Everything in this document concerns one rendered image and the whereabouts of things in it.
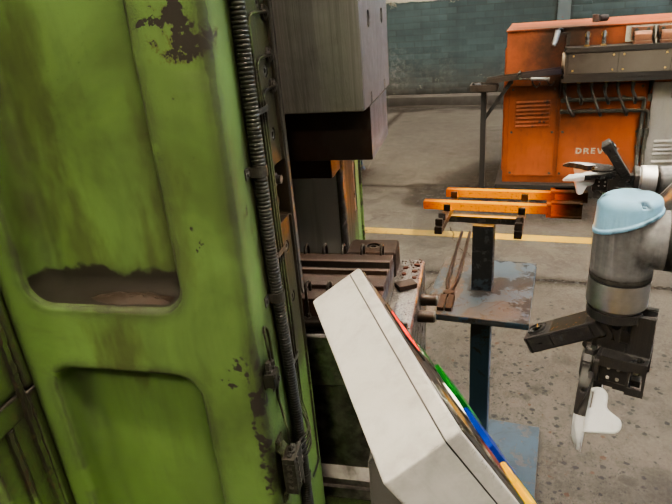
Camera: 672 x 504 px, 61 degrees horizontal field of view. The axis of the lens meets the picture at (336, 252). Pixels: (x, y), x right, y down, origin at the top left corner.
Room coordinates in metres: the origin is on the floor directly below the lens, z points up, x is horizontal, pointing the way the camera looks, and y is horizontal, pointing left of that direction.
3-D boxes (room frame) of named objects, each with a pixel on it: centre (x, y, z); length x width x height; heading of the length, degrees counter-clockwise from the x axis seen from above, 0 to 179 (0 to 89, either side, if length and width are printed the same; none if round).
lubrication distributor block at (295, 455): (0.77, 0.11, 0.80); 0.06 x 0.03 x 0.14; 165
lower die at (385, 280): (1.15, 0.10, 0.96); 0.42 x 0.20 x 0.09; 75
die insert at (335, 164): (1.18, 0.13, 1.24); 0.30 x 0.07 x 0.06; 75
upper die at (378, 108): (1.15, 0.10, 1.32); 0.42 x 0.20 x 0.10; 75
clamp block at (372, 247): (1.29, -0.09, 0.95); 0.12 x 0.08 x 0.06; 75
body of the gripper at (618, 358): (0.65, -0.37, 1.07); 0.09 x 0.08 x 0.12; 55
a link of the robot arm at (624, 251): (0.66, -0.37, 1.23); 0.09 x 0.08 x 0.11; 62
